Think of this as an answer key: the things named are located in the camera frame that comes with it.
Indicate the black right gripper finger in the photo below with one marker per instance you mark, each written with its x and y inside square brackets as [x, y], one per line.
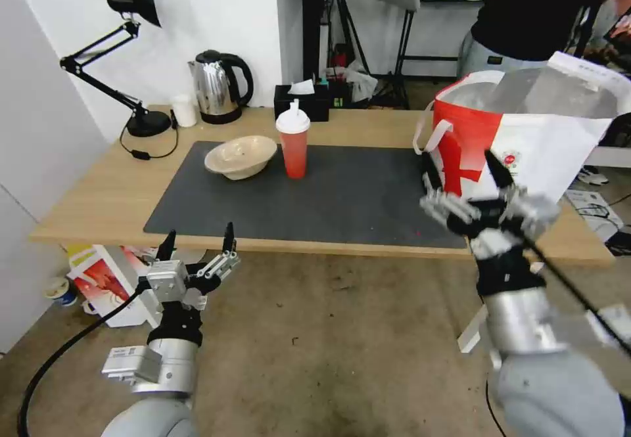
[530, 212]
[446, 208]

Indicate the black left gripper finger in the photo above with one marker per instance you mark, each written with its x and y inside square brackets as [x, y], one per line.
[219, 265]
[168, 246]

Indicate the red and white takeout bag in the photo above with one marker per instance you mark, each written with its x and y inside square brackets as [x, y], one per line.
[537, 136]

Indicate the white plastic bag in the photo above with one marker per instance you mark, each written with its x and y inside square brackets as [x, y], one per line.
[362, 84]

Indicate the white printed flat box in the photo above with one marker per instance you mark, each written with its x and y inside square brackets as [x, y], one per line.
[591, 208]

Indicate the white and red cardboard box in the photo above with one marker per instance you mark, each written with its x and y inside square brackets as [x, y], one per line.
[111, 284]

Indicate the white sneaker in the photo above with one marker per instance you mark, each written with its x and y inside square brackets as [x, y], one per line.
[593, 176]

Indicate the dark grey desk mat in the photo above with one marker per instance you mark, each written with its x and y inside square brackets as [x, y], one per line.
[345, 200]

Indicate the beige paper bowl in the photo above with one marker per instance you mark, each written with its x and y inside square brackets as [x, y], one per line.
[241, 158]

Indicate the paper cup with blue print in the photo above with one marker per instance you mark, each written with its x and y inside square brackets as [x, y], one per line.
[61, 291]

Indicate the small white cup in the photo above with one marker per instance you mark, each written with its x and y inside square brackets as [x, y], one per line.
[184, 111]

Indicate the red cup with white lid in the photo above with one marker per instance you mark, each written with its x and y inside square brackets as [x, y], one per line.
[295, 153]

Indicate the black tissue box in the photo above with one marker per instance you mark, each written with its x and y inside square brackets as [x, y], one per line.
[315, 107]

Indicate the steel electric kettle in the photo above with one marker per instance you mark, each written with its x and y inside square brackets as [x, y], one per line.
[214, 87]

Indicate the black light stand tripod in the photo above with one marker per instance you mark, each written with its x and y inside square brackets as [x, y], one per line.
[355, 38]

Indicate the black desk lamp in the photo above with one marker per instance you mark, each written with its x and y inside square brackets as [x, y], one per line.
[140, 1]

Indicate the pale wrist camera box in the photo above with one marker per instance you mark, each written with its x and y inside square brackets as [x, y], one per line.
[166, 281]

